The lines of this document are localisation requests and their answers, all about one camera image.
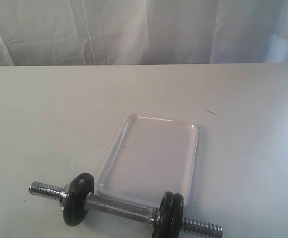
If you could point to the white rectangular tray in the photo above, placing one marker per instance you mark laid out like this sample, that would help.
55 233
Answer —
150 155

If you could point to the chrome threaded dumbbell bar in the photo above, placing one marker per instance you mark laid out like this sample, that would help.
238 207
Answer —
128 210

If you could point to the black weight plate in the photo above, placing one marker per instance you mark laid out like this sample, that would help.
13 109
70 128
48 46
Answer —
79 188
175 224

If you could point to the silver collar nut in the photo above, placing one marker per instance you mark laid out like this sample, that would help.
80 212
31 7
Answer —
63 198

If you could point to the black weight plate end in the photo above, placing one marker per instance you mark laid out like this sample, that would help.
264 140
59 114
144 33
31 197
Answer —
162 225

